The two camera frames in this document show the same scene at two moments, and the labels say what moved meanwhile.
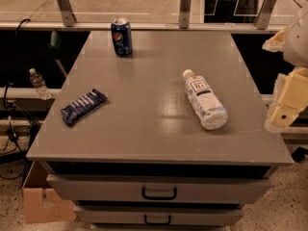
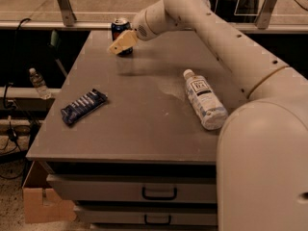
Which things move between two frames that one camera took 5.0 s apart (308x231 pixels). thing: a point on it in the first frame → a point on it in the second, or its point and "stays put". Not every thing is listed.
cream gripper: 298,43 → 140,25
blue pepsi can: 121,35 stays put
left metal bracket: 64,5 stays put
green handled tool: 55,46 stays put
